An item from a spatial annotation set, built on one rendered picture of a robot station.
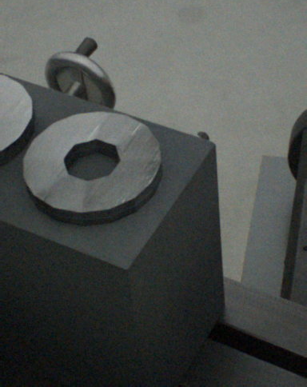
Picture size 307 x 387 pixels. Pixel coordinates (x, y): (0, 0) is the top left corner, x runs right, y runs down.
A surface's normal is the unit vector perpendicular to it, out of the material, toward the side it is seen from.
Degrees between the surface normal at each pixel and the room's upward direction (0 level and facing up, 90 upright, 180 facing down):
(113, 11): 0
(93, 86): 90
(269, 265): 0
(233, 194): 0
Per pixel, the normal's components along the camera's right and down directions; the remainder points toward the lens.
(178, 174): -0.08, -0.68
